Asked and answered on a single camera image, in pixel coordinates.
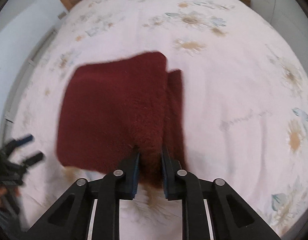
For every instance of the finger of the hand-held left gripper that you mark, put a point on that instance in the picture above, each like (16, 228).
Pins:
(20, 141)
(32, 160)

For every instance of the person's left hand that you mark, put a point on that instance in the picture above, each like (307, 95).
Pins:
(6, 196)

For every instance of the floral white bed sheet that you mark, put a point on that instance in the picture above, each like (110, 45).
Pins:
(231, 92)

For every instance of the dark red knitted sweater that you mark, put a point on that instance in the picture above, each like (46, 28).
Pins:
(106, 110)

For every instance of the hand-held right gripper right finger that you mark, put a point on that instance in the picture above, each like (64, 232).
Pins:
(165, 177)

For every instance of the wooden nightstand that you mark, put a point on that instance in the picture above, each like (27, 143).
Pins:
(244, 0)

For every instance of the white wardrobe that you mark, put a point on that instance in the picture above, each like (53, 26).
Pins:
(274, 0)

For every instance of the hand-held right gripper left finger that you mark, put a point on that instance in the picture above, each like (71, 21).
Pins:
(136, 175)

